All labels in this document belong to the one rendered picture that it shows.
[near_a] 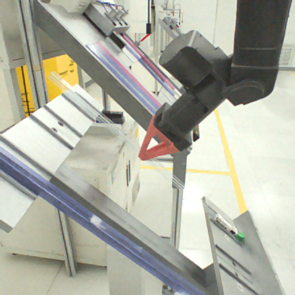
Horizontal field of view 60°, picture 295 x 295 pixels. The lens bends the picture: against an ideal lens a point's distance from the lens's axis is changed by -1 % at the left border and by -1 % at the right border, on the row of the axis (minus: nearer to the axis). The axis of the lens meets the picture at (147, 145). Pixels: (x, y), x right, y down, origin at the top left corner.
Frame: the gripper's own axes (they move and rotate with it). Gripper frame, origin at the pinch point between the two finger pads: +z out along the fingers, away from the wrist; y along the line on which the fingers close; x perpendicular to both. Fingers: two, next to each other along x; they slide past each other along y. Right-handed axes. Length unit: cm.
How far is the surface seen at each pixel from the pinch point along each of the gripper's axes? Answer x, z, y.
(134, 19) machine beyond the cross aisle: -62, 20, -400
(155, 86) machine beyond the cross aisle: 33, 75, -397
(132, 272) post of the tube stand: 9.9, 11.8, 14.0
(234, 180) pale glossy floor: 104, 30, -137
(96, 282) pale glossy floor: 41, 87, -38
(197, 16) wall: 22, -68, -703
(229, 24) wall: 93, -110, -699
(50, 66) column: -82, 102, -237
